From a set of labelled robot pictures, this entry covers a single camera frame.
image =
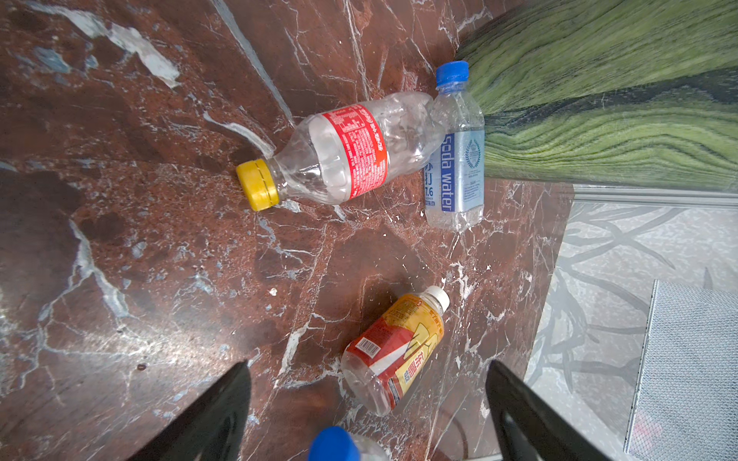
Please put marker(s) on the clear bottle red label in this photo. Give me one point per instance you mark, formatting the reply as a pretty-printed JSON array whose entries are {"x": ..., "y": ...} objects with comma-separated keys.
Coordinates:
[{"x": 336, "y": 156}]

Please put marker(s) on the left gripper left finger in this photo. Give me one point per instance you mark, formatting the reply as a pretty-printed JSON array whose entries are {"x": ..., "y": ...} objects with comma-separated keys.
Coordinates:
[{"x": 212, "y": 427}]

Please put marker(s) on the green wood-pattern trash bin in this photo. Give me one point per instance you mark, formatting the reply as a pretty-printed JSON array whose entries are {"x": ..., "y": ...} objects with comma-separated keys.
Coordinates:
[{"x": 628, "y": 93}]

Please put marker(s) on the white wire mesh basket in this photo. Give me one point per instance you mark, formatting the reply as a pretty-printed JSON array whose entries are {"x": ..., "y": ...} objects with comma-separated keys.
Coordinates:
[{"x": 685, "y": 401}]

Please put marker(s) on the small soda water bottle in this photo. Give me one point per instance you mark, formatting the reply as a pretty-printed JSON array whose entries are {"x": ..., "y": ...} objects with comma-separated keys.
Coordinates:
[{"x": 454, "y": 177}]

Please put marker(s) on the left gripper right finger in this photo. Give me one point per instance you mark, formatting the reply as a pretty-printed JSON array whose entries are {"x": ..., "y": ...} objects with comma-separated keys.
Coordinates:
[{"x": 527, "y": 428}]

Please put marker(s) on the clear bottle pale blue label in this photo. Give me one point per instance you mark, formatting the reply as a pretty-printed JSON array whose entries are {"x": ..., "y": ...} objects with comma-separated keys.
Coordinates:
[{"x": 336, "y": 444}]

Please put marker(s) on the yellow red label bottle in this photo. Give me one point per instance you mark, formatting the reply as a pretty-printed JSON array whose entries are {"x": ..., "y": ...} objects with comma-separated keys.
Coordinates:
[{"x": 383, "y": 362}]

